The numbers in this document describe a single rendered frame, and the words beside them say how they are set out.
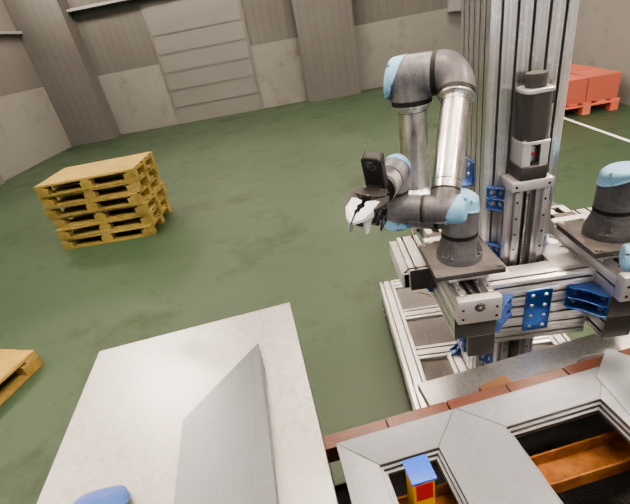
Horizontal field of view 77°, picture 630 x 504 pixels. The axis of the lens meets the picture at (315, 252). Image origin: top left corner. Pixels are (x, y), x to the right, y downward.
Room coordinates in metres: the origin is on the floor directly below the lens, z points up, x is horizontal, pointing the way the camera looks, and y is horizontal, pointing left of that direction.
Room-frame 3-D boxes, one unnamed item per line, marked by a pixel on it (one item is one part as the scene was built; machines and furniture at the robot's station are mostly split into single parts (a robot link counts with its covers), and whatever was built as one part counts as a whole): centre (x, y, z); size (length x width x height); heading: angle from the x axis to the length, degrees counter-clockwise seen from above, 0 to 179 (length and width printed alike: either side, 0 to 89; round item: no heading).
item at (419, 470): (0.53, -0.14, 0.88); 0.06 x 0.06 x 0.02; 6
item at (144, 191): (4.75, 2.33, 0.40); 1.17 x 0.77 x 0.80; 87
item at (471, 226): (1.14, -0.48, 1.20); 0.13 x 0.12 x 0.14; 60
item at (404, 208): (0.96, -0.25, 1.34); 0.11 x 0.08 x 0.11; 60
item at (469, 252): (1.13, -0.48, 1.09); 0.15 x 0.15 x 0.10
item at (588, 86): (6.35, -4.38, 0.25); 1.36 x 0.93 x 0.51; 176
